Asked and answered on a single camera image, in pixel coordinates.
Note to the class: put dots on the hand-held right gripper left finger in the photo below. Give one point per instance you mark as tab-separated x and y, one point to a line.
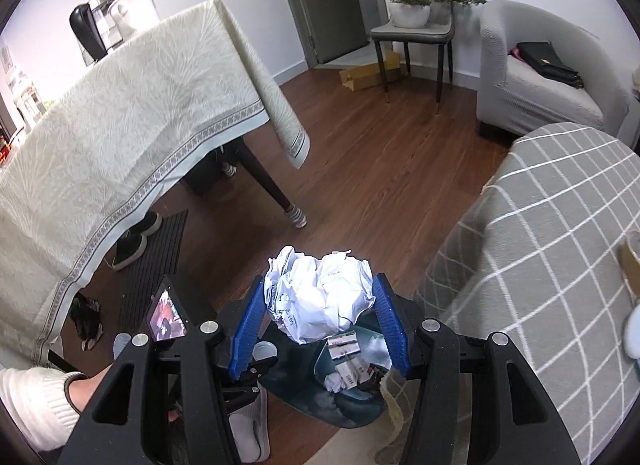
247	330

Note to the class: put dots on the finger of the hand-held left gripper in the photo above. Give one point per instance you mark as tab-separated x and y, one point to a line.
240	397

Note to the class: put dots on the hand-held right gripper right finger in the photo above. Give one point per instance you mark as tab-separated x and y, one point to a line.
392	330

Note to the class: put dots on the white barcode carton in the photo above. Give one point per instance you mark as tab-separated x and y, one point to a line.
345	345

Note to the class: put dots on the bin with dark liner bag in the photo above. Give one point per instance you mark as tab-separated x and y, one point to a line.
310	395

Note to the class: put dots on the large white paper ball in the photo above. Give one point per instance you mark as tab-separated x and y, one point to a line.
320	295

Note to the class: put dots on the person's left forearm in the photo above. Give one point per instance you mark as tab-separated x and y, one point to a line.
30	400

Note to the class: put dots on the white slipper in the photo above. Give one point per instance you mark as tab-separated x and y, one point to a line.
250	430

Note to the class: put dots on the black ribbed floor mat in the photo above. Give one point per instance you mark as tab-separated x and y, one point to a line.
160	265

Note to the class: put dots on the black shoe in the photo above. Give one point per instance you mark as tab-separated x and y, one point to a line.
129	251
145	224

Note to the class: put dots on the dark patterned slipper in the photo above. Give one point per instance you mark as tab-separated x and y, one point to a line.
85	320

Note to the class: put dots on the dark wooden table leg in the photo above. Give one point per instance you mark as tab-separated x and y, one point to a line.
265	175

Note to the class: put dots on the grey checked tablecloth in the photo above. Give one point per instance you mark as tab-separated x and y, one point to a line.
525	245

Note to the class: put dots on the cream patterned tablecloth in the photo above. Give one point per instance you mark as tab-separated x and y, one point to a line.
125	120

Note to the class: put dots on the flat cardboard box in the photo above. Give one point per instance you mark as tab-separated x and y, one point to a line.
360	76

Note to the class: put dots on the grey armchair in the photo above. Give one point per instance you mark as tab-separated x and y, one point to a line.
515	90

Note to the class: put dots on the black glass kettle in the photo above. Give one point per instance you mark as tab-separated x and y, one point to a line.
82	30

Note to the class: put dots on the black handbag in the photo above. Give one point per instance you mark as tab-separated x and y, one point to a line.
542	57

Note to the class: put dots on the white ceramic pitcher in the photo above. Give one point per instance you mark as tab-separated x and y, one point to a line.
135	7

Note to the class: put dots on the plant in white pot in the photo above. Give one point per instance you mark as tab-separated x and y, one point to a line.
410	15

